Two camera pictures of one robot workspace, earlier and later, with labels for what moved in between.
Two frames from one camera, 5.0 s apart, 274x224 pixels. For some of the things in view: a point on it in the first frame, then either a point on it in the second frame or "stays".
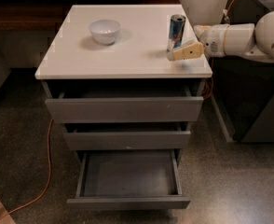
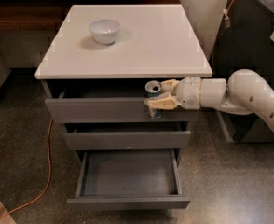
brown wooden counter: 48,13 stays
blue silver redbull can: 176,29 to 152,90
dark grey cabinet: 250,97 stays
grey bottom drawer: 134,179 stays
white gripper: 214,40 to 188,92
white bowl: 104,32 stays
